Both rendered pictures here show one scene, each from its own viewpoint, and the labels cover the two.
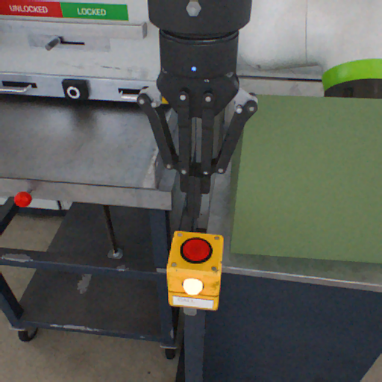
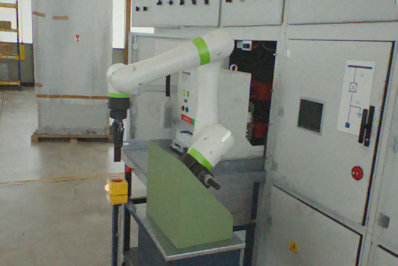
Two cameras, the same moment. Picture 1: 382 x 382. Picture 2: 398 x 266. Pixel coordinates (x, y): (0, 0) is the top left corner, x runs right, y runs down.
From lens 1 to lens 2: 1.65 m
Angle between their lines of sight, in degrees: 57
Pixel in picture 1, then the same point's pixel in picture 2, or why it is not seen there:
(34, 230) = not seen: hidden behind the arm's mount
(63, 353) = not seen: outside the picture
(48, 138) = not seen: hidden behind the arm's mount
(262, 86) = (284, 198)
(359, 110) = (161, 152)
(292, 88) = (297, 205)
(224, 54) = (113, 114)
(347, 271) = (158, 235)
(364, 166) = (163, 177)
